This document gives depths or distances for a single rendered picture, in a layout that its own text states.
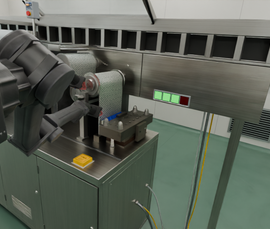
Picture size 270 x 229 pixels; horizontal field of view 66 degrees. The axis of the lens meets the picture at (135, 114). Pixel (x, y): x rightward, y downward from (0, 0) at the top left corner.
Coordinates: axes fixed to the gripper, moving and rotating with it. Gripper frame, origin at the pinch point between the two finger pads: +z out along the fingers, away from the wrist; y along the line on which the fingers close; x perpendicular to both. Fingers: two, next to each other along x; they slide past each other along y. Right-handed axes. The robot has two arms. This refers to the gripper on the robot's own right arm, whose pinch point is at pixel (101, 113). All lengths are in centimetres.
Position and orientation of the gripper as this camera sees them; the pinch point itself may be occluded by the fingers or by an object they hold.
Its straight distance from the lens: 130.0
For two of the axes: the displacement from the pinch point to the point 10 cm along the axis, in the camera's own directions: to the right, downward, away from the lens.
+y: 8.5, 2.5, -4.6
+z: 4.2, 2.2, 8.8
